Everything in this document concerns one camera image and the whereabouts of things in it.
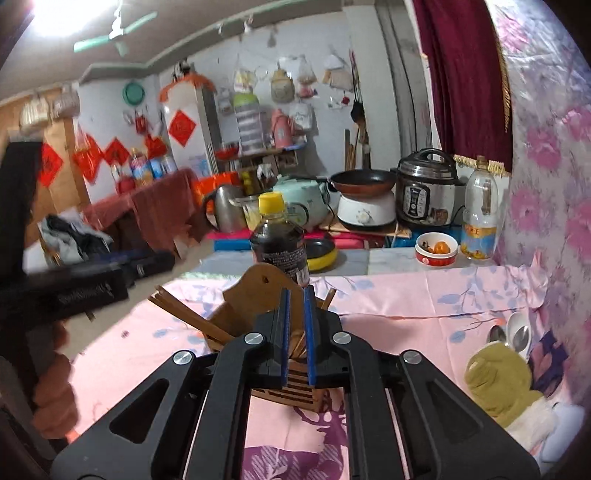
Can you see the red steel basin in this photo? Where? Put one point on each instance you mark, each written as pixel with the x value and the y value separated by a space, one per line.
pixel 226 150

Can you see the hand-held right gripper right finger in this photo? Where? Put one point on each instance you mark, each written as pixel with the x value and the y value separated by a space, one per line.
pixel 308 332

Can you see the red cloth covered table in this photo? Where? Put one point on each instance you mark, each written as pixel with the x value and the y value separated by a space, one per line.
pixel 152 203

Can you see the person's left hand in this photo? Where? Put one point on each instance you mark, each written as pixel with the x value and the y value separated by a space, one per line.
pixel 55 397

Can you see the orange refrigerator cover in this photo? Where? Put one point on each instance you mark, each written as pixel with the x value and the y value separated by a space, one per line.
pixel 194 81

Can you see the white printed bag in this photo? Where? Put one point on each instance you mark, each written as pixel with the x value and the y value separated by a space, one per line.
pixel 300 115

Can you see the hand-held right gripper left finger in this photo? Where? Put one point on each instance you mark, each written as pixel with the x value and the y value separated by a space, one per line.
pixel 285 332

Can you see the steel spoon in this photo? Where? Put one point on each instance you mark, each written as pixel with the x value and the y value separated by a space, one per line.
pixel 496 333
pixel 522 337

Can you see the pale green rice cooker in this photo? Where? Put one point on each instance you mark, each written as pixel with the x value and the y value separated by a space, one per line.
pixel 307 194

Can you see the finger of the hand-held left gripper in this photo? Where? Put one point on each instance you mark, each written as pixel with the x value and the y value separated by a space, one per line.
pixel 147 266

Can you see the bunch of wooden chopsticks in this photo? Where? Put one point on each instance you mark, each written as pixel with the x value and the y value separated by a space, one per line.
pixel 198 321

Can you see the white ceramic spoon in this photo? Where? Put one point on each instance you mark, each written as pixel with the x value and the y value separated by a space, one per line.
pixel 511 321

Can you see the dark soy sauce bottle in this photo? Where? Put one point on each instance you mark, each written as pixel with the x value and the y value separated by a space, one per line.
pixel 277 244

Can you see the wooden door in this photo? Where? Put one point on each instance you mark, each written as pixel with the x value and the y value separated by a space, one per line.
pixel 64 203

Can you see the dark red curtain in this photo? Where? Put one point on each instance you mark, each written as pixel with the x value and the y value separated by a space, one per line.
pixel 461 83

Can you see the striped stacked lunch container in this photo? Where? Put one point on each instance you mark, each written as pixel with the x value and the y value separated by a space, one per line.
pixel 248 124

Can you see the beige hanging bag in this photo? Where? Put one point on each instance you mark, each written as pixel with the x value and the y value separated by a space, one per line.
pixel 281 85

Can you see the olive plush mitten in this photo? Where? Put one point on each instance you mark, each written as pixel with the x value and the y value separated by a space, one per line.
pixel 496 383

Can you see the wooden slatted chopstick holder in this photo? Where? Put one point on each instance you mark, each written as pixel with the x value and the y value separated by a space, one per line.
pixel 258 295

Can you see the clear cooking oil bottle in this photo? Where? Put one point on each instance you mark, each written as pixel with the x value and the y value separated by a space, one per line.
pixel 480 221

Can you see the red wrapped bucket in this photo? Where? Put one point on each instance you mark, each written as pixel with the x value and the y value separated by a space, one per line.
pixel 207 182

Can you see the steel pressure cooker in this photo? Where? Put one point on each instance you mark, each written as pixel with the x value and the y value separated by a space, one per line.
pixel 427 194

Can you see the brown frying pan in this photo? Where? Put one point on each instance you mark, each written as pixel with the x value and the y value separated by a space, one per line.
pixel 362 182

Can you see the white hanging plastic bag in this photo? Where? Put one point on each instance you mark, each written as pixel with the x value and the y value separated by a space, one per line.
pixel 334 69

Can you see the red pot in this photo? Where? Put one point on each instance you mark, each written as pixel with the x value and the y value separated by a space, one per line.
pixel 124 184

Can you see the yellow cooking oil jug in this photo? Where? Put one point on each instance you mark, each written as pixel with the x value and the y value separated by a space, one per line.
pixel 141 168

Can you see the yellow frying pan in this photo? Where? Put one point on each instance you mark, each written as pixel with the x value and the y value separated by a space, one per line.
pixel 323 263

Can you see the dark clothes heap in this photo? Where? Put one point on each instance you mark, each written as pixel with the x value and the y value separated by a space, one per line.
pixel 74 235

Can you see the red diamond paper poster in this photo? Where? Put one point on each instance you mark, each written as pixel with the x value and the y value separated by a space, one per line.
pixel 183 128

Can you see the green plastic plate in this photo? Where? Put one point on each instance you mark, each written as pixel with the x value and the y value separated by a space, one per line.
pixel 134 92

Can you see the pink thermos flask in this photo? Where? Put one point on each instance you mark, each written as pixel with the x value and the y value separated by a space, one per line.
pixel 280 129

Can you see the clear hanging plastic bag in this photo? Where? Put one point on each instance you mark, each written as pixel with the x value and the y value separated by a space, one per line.
pixel 304 78

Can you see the clear bag with yellow contents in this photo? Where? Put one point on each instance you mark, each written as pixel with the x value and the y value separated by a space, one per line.
pixel 242 79

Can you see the black hanging ladle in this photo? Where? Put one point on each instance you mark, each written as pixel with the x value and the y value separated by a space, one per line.
pixel 356 111

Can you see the bright ceiling light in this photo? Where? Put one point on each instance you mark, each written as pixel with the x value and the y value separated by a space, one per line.
pixel 60 11

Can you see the steel electric kettle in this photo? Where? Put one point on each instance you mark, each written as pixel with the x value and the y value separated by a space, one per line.
pixel 226 210

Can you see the red white food bowl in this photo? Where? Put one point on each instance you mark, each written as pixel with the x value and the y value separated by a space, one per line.
pixel 434 259

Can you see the white electric stove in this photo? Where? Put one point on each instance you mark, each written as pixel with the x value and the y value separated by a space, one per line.
pixel 367 210

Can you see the white refrigerator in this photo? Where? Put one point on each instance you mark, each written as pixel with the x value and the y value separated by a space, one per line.
pixel 205 138

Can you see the light bamboo chopstick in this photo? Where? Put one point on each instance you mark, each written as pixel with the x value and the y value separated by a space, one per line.
pixel 328 298

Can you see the red paper wall decoration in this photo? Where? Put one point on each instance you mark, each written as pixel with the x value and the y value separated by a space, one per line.
pixel 87 157
pixel 48 164
pixel 115 152

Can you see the green ceiling fan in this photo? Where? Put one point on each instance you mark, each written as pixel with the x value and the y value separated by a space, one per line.
pixel 115 32

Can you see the pink printed bedsheet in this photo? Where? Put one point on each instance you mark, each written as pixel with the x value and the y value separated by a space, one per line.
pixel 392 295

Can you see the floral plastic sheet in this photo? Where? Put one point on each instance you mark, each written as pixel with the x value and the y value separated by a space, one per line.
pixel 549 184

